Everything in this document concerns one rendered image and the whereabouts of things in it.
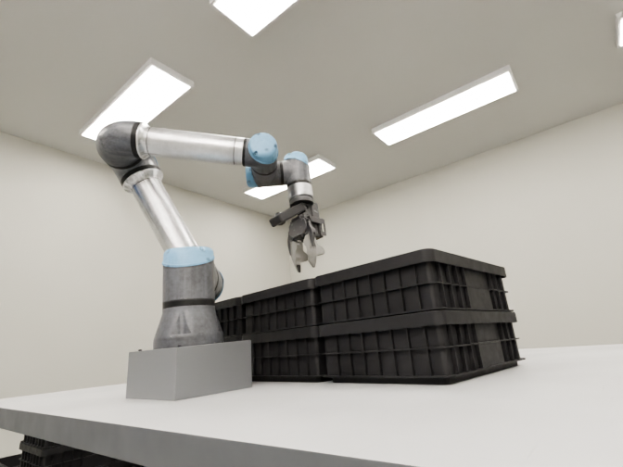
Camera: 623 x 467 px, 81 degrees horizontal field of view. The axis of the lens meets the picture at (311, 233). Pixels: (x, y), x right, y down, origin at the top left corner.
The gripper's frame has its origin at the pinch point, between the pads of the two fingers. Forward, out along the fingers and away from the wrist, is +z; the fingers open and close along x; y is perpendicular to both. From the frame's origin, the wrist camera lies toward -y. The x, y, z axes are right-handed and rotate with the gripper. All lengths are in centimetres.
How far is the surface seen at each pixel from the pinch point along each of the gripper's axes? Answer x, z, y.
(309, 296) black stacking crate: -8.4, 10.5, -7.8
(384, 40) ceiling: 17, -179, 121
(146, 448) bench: -21, 32, -49
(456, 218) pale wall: 85, -111, 341
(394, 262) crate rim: -33.4, 9.4, -8.8
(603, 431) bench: -62, 33, -31
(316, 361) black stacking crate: -8.3, 25.2, -7.8
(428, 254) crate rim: -40.3, 9.7, -8.2
